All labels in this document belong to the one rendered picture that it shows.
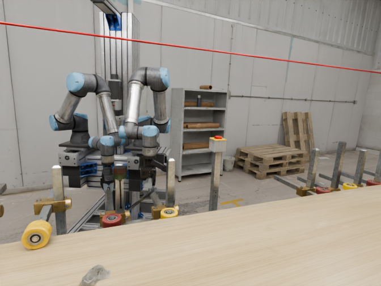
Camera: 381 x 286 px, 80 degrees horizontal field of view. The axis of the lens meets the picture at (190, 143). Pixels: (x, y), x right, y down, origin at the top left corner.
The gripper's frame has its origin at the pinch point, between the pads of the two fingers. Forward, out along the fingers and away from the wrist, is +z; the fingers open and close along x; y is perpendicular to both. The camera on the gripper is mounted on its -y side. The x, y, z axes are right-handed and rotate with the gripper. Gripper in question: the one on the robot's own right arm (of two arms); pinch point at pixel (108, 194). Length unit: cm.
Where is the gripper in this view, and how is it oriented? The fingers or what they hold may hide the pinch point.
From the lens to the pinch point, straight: 149.8
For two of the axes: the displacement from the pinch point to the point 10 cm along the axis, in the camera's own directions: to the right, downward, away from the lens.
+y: -3.7, -2.1, 9.1
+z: -0.5, 9.8, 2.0
